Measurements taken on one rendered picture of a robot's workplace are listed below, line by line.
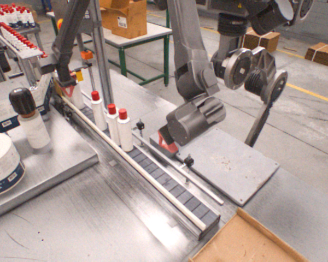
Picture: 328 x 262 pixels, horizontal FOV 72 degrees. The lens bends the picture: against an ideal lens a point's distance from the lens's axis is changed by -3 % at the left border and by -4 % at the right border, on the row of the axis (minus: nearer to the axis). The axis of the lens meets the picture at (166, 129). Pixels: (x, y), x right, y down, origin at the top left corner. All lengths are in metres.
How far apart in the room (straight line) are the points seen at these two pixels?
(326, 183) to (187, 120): 2.10
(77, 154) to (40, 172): 0.16
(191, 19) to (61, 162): 0.79
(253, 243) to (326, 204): 0.36
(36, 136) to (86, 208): 0.38
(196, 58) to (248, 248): 0.63
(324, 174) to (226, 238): 1.78
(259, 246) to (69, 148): 0.86
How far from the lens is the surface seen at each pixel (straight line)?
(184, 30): 0.53
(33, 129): 1.08
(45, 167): 1.09
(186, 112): 0.46
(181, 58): 0.51
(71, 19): 0.96
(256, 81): 1.62
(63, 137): 1.21
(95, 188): 1.01
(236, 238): 0.88
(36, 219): 1.00
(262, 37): 4.82
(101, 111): 1.12
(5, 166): 1.02
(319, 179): 2.47
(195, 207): 0.86
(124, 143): 1.01
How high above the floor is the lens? 1.60
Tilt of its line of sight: 39 degrees down
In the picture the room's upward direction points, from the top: straight up
